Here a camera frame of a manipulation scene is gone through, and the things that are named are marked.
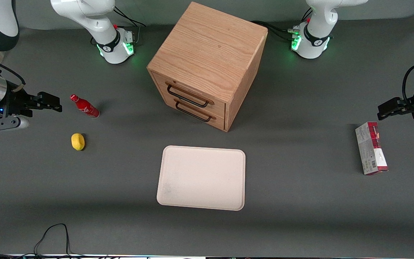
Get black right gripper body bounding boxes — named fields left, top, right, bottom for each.
left=0, top=82, right=39, bottom=118

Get red coke bottle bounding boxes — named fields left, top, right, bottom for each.
left=70, top=94, right=100, bottom=119

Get beige rectangular tray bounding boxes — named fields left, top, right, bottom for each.
left=156, top=145, right=246, bottom=211

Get grey and red carton box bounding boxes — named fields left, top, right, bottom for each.
left=355, top=122, right=389, bottom=176

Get yellow lemon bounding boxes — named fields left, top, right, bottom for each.
left=71, top=133, right=85, bottom=151

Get wooden two-drawer cabinet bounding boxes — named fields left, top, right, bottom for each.
left=147, top=1, right=268, bottom=132

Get black right arm base cables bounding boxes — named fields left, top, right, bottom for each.
left=113, top=5, right=147, bottom=45

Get black arm base cables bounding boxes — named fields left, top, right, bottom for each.
left=113, top=5, right=147, bottom=45
left=251, top=6, right=313, bottom=41

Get thin black table-edge cable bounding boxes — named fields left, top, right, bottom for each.
left=0, top=223, right=85, bottom=258

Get black metal drawer handle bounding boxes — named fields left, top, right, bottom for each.
left=166, top=83, right=210, bottom=108
left=175, top=101, right=212, bottom=122

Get black left arm base cables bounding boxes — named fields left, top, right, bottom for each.
left=251, top=6, right=313, bottom=41

